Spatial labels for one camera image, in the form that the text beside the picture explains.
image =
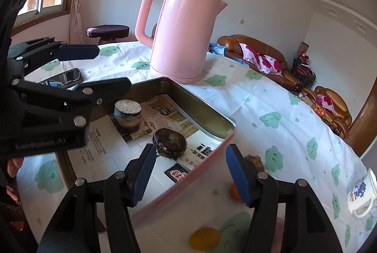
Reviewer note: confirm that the black phone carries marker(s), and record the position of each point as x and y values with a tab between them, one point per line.
69	76

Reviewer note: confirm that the printed paper sheet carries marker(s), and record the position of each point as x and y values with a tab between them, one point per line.
100	152

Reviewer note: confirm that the tall patterned vase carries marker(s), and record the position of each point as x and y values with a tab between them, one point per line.
304	48

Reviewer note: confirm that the small pink floral pillow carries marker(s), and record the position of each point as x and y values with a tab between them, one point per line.
325	101

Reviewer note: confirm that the pink electric kettle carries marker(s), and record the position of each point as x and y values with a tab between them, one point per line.
182	35

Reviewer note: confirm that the white floral mug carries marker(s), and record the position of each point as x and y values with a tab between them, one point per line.
360	191

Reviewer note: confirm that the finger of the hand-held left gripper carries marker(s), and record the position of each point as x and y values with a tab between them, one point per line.
78	52
112	85

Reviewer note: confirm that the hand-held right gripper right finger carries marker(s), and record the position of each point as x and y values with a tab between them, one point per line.
238	176

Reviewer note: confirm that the colourful snack plate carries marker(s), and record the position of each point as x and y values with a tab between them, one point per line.
319	113

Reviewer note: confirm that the long brown leather sofa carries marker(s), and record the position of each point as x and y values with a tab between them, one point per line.
232	43

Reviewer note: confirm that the dark purple round stool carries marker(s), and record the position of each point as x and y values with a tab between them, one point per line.
107	31

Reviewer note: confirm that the pink metal tin box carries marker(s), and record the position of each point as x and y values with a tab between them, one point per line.
206	114

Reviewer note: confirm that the orange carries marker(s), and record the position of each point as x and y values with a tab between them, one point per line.
204	238
235	194

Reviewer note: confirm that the stack of dark chairs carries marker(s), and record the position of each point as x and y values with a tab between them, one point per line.
303	70

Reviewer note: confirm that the person's left hand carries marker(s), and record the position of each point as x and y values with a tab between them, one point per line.
14	166

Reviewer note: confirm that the large pink floral pillow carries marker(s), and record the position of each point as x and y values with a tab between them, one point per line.
265	63

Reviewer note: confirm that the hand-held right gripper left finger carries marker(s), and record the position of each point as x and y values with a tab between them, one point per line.
144	173

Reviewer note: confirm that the brown leather armchair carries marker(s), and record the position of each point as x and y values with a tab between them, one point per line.
338	105

